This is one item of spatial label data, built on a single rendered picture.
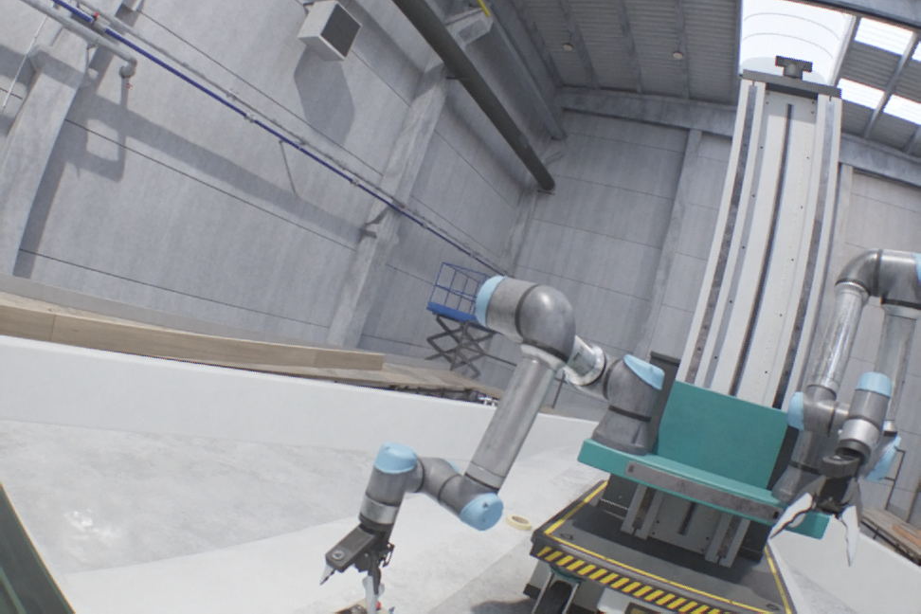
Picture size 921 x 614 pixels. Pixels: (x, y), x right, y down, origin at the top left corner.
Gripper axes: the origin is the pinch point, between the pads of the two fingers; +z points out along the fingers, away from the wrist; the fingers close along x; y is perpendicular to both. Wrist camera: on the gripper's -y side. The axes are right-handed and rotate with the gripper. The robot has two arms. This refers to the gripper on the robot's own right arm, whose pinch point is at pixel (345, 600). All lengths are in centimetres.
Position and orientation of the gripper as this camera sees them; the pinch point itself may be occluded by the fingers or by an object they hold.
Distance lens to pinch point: 114.2
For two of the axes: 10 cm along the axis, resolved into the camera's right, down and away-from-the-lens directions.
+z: -3.2, 9.4, -0.9
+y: 4.1, 2.2, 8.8
